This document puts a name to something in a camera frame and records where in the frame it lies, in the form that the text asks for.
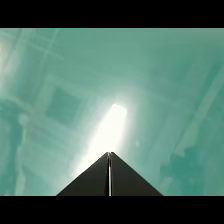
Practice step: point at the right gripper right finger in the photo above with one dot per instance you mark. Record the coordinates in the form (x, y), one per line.
(128, 181)

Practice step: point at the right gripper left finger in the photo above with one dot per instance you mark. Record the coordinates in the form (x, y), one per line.
(93, 181)

